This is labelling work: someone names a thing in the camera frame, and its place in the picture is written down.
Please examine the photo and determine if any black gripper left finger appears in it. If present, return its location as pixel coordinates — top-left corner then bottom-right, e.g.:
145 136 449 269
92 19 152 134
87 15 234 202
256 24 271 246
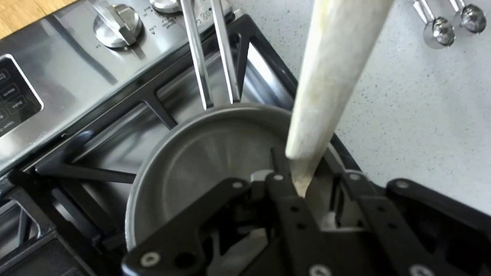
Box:
121 147 331 276

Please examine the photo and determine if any black oven control panel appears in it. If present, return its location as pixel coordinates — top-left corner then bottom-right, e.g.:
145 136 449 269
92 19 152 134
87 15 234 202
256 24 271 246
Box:
0 51 46 139

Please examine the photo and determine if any stainless steel gas range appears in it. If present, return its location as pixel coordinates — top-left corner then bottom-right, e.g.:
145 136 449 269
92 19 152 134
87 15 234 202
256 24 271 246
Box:
0 0 362 276

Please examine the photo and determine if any gas stove top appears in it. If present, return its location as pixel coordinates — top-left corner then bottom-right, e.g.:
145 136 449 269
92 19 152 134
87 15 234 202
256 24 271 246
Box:
0 13 362 276

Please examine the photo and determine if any silver measuring spoon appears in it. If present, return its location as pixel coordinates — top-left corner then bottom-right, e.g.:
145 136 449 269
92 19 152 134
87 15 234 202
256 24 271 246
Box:
448 0 488 35
411 0 457 50

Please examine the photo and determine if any silver pot with handle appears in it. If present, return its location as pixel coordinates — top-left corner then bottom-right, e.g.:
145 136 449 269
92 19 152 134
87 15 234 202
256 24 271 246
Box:
122 0 359 276

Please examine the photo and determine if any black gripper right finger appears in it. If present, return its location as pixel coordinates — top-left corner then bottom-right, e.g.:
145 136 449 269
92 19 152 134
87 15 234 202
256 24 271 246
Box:
327 151 491 276

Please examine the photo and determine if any silver stove knob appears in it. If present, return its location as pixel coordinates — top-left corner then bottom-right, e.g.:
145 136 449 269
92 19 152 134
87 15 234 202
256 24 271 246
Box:
149 0 184 15
92 1 144 50

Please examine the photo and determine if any wooden spatula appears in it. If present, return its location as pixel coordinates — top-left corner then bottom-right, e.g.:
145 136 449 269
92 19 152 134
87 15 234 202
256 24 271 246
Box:
284 0 396 199

